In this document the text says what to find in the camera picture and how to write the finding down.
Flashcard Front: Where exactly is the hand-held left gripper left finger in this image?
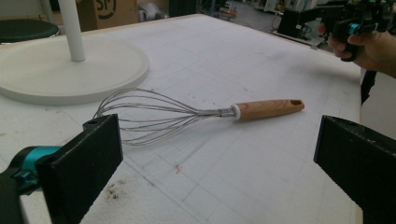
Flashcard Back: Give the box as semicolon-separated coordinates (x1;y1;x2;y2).
0;113;124;224

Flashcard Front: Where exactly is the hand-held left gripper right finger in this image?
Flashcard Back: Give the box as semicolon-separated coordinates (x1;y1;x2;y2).
313;115;396;224

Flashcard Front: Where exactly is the wire whisk with wooden handle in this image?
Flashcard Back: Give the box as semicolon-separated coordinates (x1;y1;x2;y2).
92;87;305;147

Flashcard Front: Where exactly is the white round stand base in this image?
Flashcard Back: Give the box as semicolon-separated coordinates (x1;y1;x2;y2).
0;35;150;106

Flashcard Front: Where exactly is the white stand pole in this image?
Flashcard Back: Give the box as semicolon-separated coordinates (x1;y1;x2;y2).
57;0;87;63

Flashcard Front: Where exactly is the brown cardboard box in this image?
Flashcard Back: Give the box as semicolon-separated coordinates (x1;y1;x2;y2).
76;0;139;32

